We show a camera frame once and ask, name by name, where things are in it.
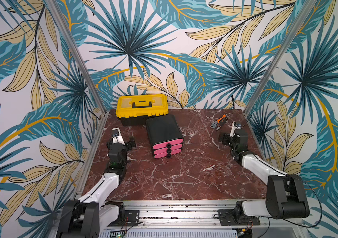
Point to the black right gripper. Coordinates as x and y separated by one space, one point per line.
230 140

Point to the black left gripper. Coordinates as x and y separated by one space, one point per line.
128 146

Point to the black drawer cabinet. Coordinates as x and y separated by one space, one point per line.
161 129

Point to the pink top drawer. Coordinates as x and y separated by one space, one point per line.
164 144

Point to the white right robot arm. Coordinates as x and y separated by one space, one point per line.
285 196

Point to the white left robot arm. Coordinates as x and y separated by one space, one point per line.
83 218

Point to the pink bottom drawer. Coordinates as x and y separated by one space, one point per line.
163 155

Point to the orange adjustable wrench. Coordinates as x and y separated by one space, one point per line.
217 122

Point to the yellow black toolbox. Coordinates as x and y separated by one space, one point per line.
136 110

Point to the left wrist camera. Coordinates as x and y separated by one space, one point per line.
117 135

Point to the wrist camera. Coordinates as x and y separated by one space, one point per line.
117 135
235 126

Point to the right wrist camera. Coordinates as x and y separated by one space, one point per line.
235 126

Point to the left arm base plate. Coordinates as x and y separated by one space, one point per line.
126 218

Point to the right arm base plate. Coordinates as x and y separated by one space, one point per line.
235 218

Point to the aluminium front rail frame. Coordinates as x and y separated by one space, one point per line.
196 218

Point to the left aluminium corner post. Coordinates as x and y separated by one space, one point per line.
67 35

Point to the aluminium corner post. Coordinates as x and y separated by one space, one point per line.
67 35
294 29

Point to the right aluminium corner post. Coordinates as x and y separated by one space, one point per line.
294 29

